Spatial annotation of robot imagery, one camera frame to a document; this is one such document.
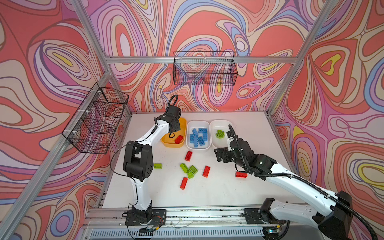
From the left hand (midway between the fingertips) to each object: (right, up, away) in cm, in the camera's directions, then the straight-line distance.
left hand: (175, 125), depth 96 cm
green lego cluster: (+10, -28, -8) cm, 31 cm away
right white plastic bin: (+34, 0, +12) cm, 36 cm away
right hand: (+28, -14, -19) cm, 36 cm away
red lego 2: (+6, -32, -14) cm, 36 cm away
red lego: (+2, -10, +5) cm, 11 cm away
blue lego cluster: (+11, -9, +6) cm, 15 cm away
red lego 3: (+20, -28, -8) cm, 35 cm away
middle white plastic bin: (+11, +1, +9) cm, 14 cm away
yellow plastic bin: (-5, -10, +6) cm, 12 cm away
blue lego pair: (+13, -6, +8) cm, 17 cm away
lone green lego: (-10, -25, -6) cm, 27 cm away
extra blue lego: (+17, -11, +4) cm, 20 cm away
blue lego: (+13, -11, +4) cm, 18 cm away
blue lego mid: (+19, -3, +9) cm, 21 cm away
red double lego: (+9, -20, -2) cm, 22 cm away
